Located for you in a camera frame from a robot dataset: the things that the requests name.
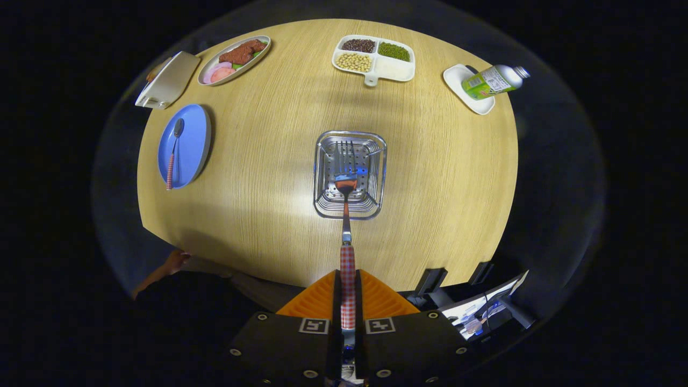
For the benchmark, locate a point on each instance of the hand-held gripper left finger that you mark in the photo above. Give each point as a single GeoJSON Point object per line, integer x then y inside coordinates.
{"type": "Point", "coordinates": [337, 301]}

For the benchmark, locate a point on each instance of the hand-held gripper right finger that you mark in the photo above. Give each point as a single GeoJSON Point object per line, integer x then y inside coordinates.
{"type": "Point", "coordinates": [358, 301]}

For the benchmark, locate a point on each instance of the blue plate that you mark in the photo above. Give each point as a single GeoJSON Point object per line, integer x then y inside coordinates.
{"type": "Point", "coordinates": [193, 140]}

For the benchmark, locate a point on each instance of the white divided tray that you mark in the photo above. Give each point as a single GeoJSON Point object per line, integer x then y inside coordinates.
{"type": "Point", "coordinates": [395, 69]}

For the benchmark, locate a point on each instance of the pile of yellow soybeans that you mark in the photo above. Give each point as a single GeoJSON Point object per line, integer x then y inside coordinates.
{"type": "Point", "coordinates": [353, 62]}

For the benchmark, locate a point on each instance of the small white dish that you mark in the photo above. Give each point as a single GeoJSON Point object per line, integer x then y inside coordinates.
{"type": "Point", "coordinates": [457, 80]}

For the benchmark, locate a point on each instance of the pink ham slice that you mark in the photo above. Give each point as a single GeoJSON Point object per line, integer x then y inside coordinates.
{"type": "Point", "coordinates": [210, 70]}
{"type": "Point", "coordinates": [224, 75]}

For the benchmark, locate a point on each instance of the pile of green beans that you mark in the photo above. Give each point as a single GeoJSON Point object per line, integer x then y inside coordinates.
{"type": "Point", "coordinates": [394, 51]}

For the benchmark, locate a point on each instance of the pile of dark red beans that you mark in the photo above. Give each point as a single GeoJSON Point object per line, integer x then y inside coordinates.
{"type": "Point", "coordinates": [358, 45]}

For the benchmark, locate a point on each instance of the green label metal bottle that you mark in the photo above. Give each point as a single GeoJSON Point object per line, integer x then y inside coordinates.
{"type": "Point", "coordinates": [492, 81]}

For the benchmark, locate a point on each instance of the green lettuce leaf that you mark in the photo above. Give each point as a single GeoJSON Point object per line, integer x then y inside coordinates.
{"type": "Point", "coordinates": [257, 54]}

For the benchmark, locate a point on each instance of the brown meat piece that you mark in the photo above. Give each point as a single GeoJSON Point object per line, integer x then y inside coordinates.
{"type": "Point", "coordinates": [239, 54]}

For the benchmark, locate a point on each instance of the oval white food plate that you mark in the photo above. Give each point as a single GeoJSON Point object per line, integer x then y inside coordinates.
{"type": "Point", "coordinates": [215, 55]}

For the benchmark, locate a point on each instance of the white toaster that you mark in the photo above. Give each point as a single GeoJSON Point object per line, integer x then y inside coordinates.
{"type": "Point", "coordinates": [172, 80]}

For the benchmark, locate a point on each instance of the toasted bread slice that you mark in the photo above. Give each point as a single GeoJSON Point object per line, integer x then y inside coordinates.
{"type": "Point", "coordinates": [154, 71]}

